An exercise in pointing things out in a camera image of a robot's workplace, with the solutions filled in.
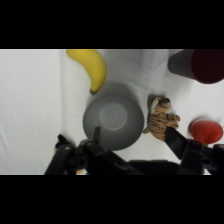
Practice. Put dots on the brown plastic cup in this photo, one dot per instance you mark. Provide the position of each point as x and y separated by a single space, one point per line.
203 65

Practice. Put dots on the red round toy fruit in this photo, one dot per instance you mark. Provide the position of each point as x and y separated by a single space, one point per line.
206 131

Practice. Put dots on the grey bowl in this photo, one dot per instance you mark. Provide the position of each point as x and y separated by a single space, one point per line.
113 121

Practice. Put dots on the yellow banana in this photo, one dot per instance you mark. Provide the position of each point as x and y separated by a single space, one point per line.
91 66

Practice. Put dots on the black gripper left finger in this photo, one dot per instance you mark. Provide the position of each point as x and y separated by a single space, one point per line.
96 136

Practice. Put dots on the tiger plush toy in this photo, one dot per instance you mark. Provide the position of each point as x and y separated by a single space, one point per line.
161 118

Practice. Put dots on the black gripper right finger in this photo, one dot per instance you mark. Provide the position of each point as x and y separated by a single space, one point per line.
180 143

